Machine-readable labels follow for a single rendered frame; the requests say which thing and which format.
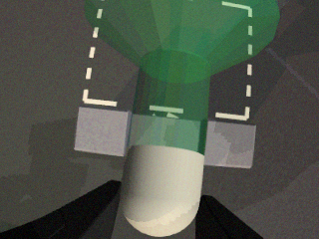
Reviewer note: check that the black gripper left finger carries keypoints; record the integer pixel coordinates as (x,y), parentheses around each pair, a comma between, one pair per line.
(90,217)

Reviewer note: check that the grey blocks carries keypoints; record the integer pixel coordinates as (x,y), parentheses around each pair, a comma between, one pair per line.
(106,130)

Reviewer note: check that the green glass bottle with white cap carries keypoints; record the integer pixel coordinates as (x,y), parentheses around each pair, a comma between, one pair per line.
(178,45)

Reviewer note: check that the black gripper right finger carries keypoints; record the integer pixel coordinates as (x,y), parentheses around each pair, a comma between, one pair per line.
(214,221)

